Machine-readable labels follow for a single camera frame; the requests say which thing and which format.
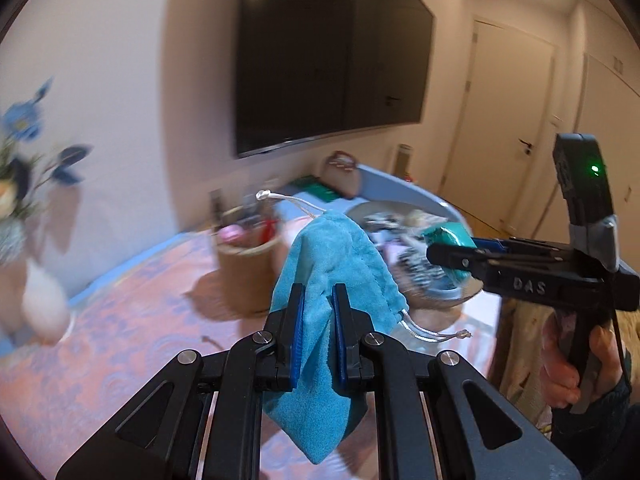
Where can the wooden pen holder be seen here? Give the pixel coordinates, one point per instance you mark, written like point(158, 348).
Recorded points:
point(245, 280)

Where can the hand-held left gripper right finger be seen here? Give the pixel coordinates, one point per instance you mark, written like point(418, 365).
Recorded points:
point(341, 335)

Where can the artificial flower bouquet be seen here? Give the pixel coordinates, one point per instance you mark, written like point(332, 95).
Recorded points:
point(25, 170)

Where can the person's right hand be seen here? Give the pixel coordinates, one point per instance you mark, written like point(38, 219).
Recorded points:
point(555, 370)

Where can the green box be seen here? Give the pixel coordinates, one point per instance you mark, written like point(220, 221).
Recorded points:
point(317, 189)

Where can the person's right forearm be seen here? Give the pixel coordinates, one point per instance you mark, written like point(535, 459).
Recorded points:
point(610, 435)

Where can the white ribbed vase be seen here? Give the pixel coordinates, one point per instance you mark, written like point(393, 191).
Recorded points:
point(45, 305)

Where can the beige knitted cloth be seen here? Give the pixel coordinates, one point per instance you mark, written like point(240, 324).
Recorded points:
point(520, 360)

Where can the black wall television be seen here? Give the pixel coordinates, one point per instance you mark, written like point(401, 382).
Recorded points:
point(330, 50)

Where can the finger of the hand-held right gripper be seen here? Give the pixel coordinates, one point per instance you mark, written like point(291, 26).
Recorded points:
point(530, 247)
point(460, 257)

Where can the pink patterned blanket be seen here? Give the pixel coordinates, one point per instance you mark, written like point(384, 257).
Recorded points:
point(125, 320)

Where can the small beige purse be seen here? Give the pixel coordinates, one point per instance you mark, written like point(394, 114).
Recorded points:
point(342, 175)

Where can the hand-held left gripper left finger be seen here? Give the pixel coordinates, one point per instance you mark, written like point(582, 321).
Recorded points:
point(296, 335)

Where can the white cylinder appliance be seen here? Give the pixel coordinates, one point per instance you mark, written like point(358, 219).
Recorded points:
point(406, 160)

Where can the white door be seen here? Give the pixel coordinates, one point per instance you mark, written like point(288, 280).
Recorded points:
point(615, 85)
point(500, 120)

